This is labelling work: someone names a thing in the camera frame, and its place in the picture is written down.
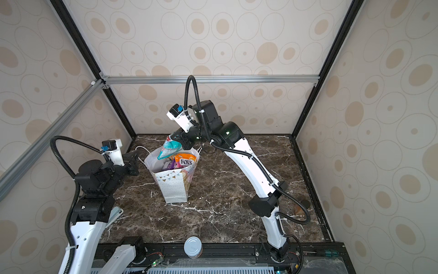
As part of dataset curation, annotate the black frame post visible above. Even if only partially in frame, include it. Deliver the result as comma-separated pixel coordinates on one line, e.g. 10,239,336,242
50,0,137,139
291,0,365,138

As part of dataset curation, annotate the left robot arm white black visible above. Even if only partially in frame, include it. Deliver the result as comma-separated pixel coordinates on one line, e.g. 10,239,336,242
50,135,139,274

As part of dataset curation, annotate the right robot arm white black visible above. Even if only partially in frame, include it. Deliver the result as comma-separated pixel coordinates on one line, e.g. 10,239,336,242
168,75,311,262

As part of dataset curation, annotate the light green plastic piece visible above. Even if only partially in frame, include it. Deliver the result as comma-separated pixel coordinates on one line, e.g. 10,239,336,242
106,207,124,228

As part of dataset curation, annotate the purple candy packet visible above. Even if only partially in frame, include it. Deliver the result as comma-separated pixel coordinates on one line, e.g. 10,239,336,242
162,160,175,171

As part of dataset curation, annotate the orange red Fox's packet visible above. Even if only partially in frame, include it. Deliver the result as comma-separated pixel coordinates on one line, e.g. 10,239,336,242
171,153,197,169

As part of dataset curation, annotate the teal Fox's candy packet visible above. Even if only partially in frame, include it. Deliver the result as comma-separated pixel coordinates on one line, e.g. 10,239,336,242
157,135,183,160

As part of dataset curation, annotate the right black frame post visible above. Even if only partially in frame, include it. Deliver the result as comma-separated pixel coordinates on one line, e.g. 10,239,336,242
291,0,365,138

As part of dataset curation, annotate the horizontal aluminium rail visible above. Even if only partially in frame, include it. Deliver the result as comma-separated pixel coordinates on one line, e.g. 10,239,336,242
103,75,319,84

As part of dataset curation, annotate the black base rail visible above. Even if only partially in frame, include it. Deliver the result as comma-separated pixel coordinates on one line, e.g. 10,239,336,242
85,241,357,274

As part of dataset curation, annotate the left diagonal aluminium rail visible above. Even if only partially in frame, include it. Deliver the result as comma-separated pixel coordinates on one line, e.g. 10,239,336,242
1,79,103,199

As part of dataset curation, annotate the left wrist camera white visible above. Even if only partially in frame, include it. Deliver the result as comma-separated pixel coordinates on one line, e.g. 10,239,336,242
101,139,124,166

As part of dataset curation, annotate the left black frame post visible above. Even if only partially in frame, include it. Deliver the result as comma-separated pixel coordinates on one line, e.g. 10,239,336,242
50,0,137,139

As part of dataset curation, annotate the white round cap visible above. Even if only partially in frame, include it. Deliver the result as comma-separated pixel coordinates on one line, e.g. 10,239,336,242
184,236,203,259

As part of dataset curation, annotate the white paper bag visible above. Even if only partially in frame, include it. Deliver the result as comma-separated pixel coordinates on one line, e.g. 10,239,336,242
136,146,202,203

